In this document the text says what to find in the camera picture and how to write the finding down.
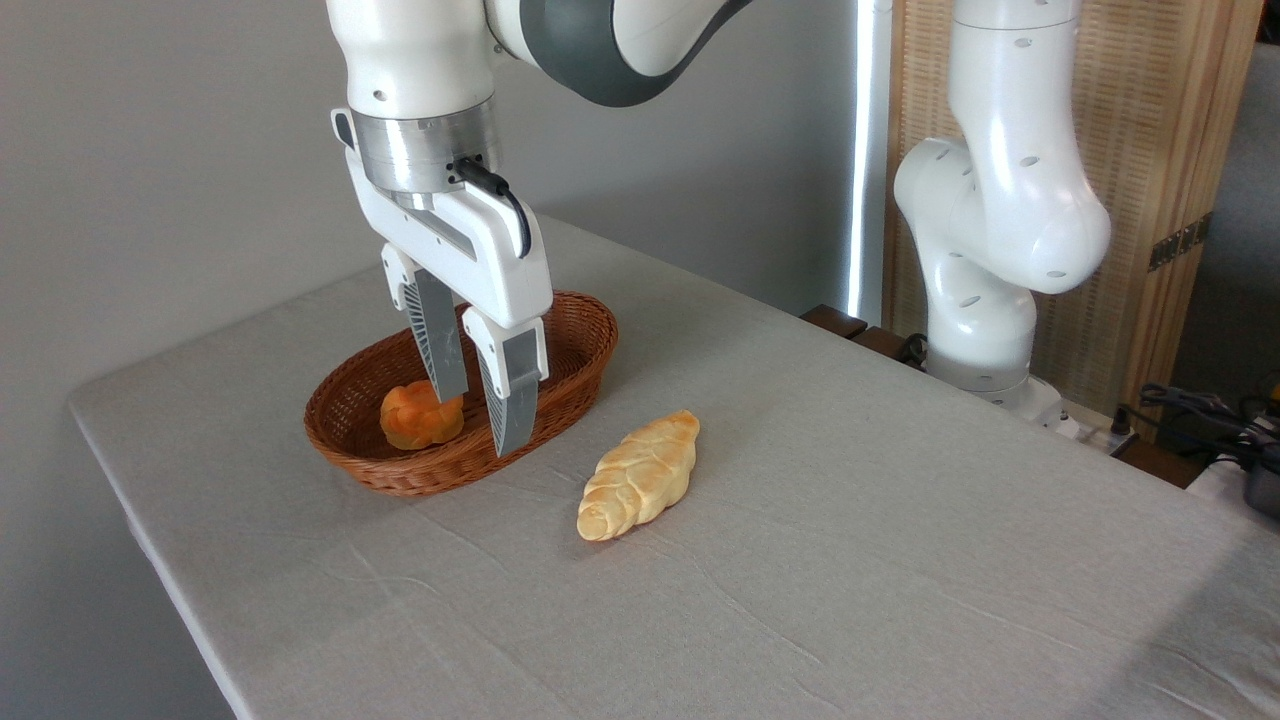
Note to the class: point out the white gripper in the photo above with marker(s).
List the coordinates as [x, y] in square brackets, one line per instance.
[480, 250]

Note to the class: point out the pale braided bread loaf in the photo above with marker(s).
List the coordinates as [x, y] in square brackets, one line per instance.
[640, 475]

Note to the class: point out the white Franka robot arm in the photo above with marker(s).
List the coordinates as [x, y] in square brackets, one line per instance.
[1000, 200]

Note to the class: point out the brown wicker oval basket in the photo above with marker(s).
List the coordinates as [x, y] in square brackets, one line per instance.
[570, 345]

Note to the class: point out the orange round bun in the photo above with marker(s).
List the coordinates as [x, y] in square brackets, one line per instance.
[410, 420]

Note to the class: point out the dark wooden block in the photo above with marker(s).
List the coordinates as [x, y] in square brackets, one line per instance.
[885, 343]
[834, 320]

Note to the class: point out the grey tablecloth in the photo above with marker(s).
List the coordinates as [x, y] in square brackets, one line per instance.
[800, 560]

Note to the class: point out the wooden bamboo folding screen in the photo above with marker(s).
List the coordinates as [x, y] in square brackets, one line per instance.
[1150, 150]

